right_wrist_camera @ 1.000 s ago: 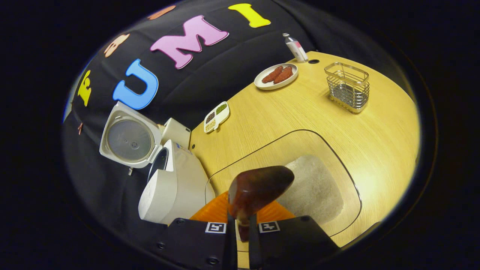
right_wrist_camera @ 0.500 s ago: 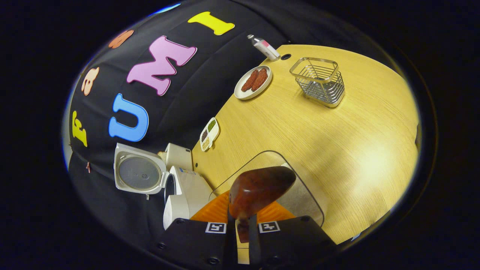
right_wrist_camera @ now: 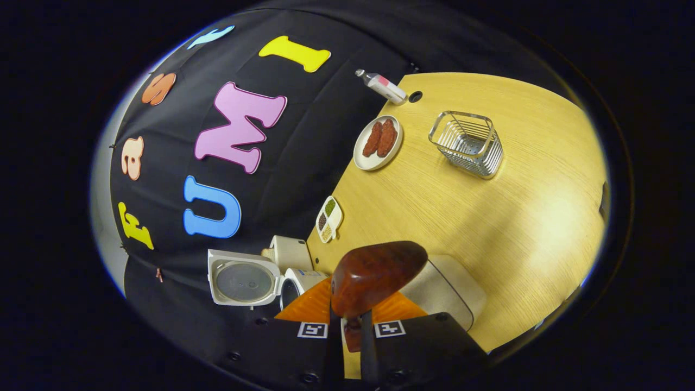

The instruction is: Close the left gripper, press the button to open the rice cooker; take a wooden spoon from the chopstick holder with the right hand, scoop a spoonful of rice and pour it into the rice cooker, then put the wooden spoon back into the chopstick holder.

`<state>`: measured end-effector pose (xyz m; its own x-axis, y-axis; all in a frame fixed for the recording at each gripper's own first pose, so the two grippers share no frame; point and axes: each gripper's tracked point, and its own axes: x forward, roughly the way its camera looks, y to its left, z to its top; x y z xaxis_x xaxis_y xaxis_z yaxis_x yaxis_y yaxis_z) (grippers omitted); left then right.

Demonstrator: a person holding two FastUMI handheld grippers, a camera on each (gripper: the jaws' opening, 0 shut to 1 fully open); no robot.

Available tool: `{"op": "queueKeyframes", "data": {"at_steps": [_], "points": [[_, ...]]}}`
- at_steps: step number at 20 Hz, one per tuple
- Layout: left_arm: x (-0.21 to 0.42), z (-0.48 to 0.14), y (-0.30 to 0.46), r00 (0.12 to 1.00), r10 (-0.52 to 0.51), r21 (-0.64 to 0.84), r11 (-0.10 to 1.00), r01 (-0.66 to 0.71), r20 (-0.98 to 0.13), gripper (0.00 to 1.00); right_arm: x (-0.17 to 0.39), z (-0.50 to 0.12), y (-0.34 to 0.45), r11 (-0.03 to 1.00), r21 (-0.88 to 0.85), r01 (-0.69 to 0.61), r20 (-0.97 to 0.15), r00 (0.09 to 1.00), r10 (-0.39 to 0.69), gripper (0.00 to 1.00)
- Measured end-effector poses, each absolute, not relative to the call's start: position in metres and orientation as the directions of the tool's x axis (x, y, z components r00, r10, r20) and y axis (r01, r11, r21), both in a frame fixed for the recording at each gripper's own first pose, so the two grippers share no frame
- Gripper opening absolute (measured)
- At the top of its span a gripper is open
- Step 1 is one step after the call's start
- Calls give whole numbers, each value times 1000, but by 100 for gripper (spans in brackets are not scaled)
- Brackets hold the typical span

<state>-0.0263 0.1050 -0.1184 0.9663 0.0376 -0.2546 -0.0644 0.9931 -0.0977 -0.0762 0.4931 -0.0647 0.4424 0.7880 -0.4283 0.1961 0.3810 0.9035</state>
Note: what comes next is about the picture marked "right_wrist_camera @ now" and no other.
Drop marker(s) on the clear bottle pink label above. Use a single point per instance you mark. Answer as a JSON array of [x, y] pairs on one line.
[[383, 87]]

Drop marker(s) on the white toaster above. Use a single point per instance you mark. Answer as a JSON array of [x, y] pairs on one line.
[[293, 252]]

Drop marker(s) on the toasted bread slice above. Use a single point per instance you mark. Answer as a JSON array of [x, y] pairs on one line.
[[267, 252]]

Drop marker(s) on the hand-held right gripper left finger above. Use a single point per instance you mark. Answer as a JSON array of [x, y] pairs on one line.
[[293, 353]]

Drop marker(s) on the brown wooden spoon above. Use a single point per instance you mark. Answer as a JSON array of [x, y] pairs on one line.
[[374, 277]]

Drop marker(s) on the white sectioned grain dish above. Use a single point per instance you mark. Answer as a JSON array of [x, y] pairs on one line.
[[330, 217]]

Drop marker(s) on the white rice cooker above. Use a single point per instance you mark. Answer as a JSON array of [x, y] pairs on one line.
[[244, 282]]

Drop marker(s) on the red sausage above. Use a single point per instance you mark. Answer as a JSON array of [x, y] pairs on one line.
[[387, 138], [372, 140]]

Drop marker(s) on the black backdrop cloth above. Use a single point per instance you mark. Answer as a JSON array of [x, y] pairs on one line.
[[304, 152]]

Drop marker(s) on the round white plate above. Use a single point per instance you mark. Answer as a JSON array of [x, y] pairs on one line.
[[365, 160]]

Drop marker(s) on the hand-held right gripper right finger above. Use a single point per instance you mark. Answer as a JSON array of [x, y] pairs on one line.
[[423, 353]]

